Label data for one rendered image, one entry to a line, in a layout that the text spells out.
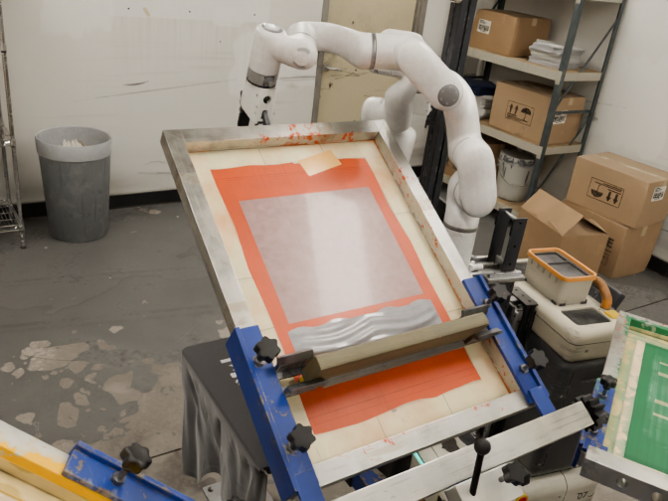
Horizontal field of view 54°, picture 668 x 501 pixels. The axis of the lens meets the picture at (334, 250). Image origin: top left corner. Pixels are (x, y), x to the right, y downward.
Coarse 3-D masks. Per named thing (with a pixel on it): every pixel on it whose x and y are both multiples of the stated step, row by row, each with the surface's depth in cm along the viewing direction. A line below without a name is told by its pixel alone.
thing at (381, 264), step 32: (352, 160) 161; (320, 192) 151; (352, 192) 154; (352, 224) 149; (384, 224) 153; (352, 256) 144; (384, 256) 147; (416, 256) 151; (352, 288) 139; (384, 288) 142; (416, 288) 146; (448, 320) 144; (448, 352) 139; (416, 384) 132; (448, 384) 135
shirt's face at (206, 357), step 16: (192, 352) 171; (208, 352) 172; (224, 352) 173; (208, 368) 166; (224, 368) 167; (208, 384) 160; (224, 384) 161; (224, 400) 155; (240, 400) 156; (240, 416) 151; (240, 432) 146; (256, 448) 142
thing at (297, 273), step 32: (224, 192) 140; (256, 192) 143; (288, 192) 147; (256, 224) 138; (288, 224) 142; (320, 224) 145; (256, 256) 134; (288, 256) 137; (320, 256) 140; (288, 288) 132; (320, 288) 136; (288, 320) 128; (320, 320) 131; (288, 352) 125; (352, 384) 126; (384, 384) 129; (320, 416) 120; (352, 416) 122
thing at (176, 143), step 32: (192, 128) 142; (224, 128) 145; (256, 128) 149; (288, 128) 153; (320, 128) 157; (352, 128) 162; (384, 128) 166; (384, 160) 165; (192, 192) 132; (416, 192) 158; (192, 224) 131; (224, 256) 127; (448, 256) 150; (224, 288) 123; (512, 384) 138; (448, 416) 126; (480, 416) 129; (384, 448) 117; (416, 448) 120; (320, 480) 109
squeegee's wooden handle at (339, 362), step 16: (464, 320) 132; (480, 320) 133; (400, 336) 123; (416, 336) 125; (432, 336) 126; (448, 336) 129; (464, 336) 135; (336, 352) 116; (352, 352) 117; (368, 352) 119; (384, 352) 120; (400, 352) 124; (416, 352) 130; (304, 368) 118; (320, 368) 113; (336, 368) 116; (352, 368) 120
